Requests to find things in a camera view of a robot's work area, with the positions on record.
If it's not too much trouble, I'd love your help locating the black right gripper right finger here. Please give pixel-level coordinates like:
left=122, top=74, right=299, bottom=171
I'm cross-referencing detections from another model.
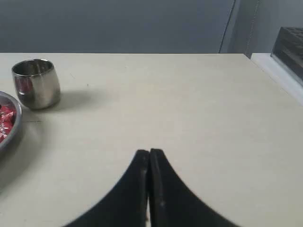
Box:
left=149, top=148, right=236, bottom=227

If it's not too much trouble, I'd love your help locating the hanging bead cord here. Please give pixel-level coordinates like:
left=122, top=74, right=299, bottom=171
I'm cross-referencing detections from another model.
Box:
left=219, top=0, right=237, bottom=53

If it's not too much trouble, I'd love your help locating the stainless steel cup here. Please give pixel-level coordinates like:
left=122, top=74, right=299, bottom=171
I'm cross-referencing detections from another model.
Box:
left=11, top=59, right=61, bottom=110

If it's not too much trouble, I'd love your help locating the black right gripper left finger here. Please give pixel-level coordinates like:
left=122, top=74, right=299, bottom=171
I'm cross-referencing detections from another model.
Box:
left=66, top=150, right=149, bottom=227

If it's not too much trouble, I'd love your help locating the dark perforated box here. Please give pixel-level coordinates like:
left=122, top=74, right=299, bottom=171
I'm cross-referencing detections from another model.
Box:
left=271, top=27, right=303, bottom=85

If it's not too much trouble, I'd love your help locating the red wrapped candy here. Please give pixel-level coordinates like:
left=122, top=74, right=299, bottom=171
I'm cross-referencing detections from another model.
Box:
left=0, top=111, right=15, bottom=128

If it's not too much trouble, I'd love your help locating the steel bowl of candies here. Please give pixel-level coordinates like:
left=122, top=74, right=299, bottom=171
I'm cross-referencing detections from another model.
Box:
left=0, top=91, right=22, bottom=154

